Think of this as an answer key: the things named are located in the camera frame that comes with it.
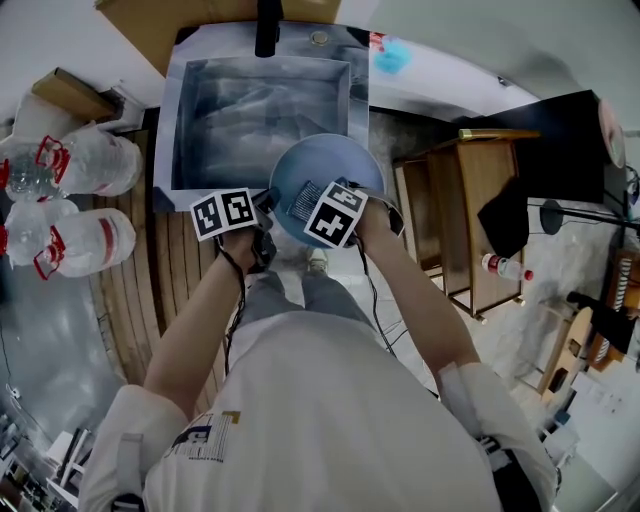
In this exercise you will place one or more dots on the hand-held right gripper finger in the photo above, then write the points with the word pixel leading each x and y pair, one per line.
pixel 396 215

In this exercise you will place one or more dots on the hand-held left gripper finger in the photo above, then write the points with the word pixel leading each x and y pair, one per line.
pixel 265 205

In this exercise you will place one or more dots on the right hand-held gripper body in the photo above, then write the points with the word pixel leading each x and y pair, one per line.
pixel 332 220

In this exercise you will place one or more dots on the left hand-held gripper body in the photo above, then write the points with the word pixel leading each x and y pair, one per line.
pixel 225 212

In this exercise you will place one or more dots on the blue scrubbing cloth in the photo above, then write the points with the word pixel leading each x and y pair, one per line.
pixel 302 200

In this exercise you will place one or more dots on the light blue large plate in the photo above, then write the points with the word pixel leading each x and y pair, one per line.
pixel 325 160

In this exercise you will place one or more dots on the person's right forearm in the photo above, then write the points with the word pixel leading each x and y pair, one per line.
pixel 420 310

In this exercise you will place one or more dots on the person's left forearm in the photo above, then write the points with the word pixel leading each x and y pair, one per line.
pixel 190 325

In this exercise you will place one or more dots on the person's white shoe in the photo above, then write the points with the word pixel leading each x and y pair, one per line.
pixel 317 260

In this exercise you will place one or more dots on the person's grey trousers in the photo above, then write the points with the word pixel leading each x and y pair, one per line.
pixel 330 300

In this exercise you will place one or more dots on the steel sink basin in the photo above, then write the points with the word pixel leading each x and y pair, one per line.
pixel 260 115

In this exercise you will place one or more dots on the wooden side table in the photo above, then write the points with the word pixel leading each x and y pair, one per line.
pixel 480 170

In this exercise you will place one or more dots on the black cloth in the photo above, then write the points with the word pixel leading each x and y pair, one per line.
pixel 502 225

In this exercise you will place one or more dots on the plastic bottle red cap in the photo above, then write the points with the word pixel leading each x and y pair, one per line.
pixel 505 267

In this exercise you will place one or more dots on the wooden slat panel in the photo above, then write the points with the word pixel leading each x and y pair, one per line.
pixel 130 300

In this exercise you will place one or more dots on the white low ledge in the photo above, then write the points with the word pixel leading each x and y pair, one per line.
pixel 450 85

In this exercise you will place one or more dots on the black standing fan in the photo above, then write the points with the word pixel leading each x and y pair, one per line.
pixel 550 217

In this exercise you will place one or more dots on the blue sponge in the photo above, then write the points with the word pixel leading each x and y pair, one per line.
pixel 392 57

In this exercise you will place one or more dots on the small red item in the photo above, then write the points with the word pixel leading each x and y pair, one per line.
pixel 377 42

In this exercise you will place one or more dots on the black faucet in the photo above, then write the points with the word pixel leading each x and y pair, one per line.
pixel 267 30

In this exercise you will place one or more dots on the black cabinet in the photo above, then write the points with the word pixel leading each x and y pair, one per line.
pixel 560 145

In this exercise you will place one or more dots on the brown cardboard box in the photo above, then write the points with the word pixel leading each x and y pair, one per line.
pixel 70 92

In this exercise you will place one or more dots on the brown cardboard sheet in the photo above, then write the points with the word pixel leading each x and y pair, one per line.
pixel 145 30

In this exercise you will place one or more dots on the person's white shirt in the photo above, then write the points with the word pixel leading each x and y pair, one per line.
pixel 325 425

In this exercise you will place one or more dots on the light wooden chair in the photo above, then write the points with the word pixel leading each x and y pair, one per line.
pixel 575 330

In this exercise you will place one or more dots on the pink dish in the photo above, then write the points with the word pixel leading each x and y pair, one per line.
pixel 612 132

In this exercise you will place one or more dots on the brown slatted chair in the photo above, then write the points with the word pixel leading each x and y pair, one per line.
pixel 622 285

